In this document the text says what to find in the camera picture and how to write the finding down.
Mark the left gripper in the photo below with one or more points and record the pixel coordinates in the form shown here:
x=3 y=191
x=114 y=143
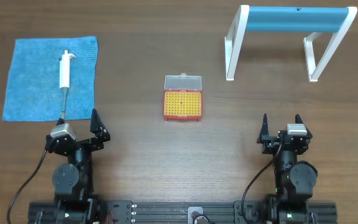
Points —
x=64 y=147

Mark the white and blue stand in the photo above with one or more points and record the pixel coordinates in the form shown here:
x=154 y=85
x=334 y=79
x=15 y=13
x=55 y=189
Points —
x=291 y=19

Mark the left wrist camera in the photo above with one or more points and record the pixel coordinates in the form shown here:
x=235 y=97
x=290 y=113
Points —
x=62 y=130

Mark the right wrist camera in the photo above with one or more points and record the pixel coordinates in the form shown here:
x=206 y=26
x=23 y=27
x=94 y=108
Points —
x=296 y=129

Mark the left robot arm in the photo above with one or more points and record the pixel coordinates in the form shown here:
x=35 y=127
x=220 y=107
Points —
x=73 y=177

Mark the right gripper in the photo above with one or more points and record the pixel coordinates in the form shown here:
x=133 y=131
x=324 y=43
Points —
x=294 y=143

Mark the white pipette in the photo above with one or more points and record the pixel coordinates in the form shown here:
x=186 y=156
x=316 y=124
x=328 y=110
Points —
x=64 y=71

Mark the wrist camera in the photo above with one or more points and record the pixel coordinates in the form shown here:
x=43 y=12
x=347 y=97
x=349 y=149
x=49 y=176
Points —
x=296 y=129
x=62 y=130

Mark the mounting rail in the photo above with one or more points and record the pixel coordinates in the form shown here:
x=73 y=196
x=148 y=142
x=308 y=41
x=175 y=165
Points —
x=166 y=211

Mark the blue cloth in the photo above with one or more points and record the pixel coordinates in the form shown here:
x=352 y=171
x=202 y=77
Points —
x=36 y=87

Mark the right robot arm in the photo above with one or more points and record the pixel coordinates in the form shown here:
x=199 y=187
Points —
x=303 y=179

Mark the red and yellow tip box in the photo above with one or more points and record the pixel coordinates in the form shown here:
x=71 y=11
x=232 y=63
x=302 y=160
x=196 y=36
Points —
x=182 y=102

